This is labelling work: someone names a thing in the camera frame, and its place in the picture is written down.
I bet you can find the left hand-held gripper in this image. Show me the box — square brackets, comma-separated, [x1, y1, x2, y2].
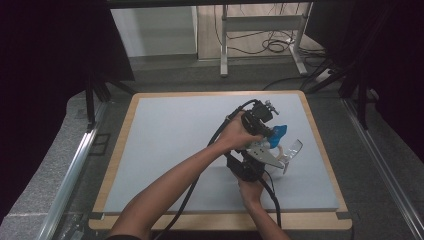
[240, 99, 280, 138]

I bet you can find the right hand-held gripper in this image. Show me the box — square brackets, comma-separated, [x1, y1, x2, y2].
[226, 145, 287, 183]

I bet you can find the white and blue packet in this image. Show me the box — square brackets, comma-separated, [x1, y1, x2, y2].
[253, 124, 289, 151]

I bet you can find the clear glass dish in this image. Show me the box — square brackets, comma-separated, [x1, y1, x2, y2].
[280, 138, 305, 175]

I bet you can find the person's left hand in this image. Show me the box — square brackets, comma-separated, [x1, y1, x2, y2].
[215, 110, 265, 152]

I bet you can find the person's right hand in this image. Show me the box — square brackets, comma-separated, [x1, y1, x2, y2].
[237, 172, 268, 210]

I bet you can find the black tripod stand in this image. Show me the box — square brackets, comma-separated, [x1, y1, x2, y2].
[84, 70, 137, 132]
[300, 55, 380, 132]

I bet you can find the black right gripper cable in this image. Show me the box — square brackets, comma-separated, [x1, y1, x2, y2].
[258, 169, 283, 230]

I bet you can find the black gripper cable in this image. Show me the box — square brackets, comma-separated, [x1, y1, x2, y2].
[258, 169, 283, 230]
[154, 98, 260, 240]

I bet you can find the black floor cable bundle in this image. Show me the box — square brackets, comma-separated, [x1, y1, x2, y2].
[213, 3, 329, 60]

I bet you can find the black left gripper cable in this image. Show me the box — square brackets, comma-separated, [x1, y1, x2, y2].
[154, 98, 260, 240]

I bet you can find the white metal desk frame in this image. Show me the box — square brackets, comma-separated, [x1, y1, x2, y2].
[219, 2, 310, 78]

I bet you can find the aluminium rail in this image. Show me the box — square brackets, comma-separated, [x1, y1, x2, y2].
[35, 100, 110, 240]
[342, 97, 424, 240]

